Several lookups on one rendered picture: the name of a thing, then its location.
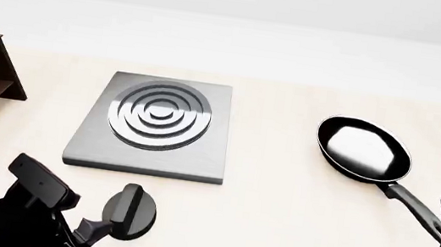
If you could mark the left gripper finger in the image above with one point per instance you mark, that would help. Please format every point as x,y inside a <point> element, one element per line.
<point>93,230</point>

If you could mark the round black stove knob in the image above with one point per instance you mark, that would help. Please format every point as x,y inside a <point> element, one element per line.
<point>135,221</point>

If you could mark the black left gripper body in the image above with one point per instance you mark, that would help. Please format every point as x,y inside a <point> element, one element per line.
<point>60,237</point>

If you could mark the flat grey-black stove plate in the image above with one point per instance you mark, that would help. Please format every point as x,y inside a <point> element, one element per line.
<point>200,146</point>

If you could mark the black frying pan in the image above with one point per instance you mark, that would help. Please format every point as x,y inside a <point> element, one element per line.
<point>362,148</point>

